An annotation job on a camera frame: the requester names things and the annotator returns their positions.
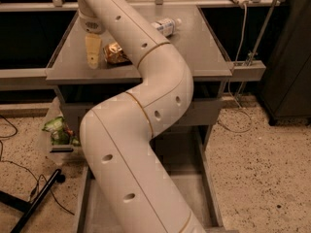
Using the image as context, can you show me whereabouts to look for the grey drawer cabinet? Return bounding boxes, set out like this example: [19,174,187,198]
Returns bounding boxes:
[47,6,231,233]

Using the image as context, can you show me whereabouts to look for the open grey middle drawer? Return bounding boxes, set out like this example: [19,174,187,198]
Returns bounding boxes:
[73,127,239,233]

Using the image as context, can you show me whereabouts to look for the grey metal rail frame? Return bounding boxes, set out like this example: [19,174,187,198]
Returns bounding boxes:
[0,0,288,92]

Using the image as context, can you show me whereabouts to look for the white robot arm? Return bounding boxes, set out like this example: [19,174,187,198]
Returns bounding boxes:
[80,0,205,233]

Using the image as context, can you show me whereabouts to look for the dark cabinet at right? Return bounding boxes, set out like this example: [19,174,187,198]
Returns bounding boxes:
[259,0,311,125]

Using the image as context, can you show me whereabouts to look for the clear plastic water bottle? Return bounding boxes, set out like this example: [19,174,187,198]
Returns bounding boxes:
[152,17,182,37]

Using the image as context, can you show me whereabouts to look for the black floor cable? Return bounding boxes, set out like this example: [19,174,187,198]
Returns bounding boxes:
[0,114,76,216]

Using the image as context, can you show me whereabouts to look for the clear plastic bin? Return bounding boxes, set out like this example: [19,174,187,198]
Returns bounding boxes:
[38,97,85,165]

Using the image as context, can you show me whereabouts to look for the black metal stand leg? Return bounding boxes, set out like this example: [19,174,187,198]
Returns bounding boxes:
[0,169,65,233]

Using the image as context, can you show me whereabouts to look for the green snack bag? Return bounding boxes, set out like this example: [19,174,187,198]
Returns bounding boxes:
[42,116,81,147]

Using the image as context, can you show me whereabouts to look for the crushed orange soda can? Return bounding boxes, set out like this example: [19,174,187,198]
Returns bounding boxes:
[103,42,129,64]

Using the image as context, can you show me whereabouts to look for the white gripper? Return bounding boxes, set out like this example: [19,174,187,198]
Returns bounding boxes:
[77,0,105,69]

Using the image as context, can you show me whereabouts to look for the white hanging cable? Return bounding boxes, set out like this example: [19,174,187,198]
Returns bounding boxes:
[217,3,254,135]

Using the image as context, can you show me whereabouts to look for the slanted metal rod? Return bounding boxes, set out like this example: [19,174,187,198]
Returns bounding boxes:
[234,0,286,97]

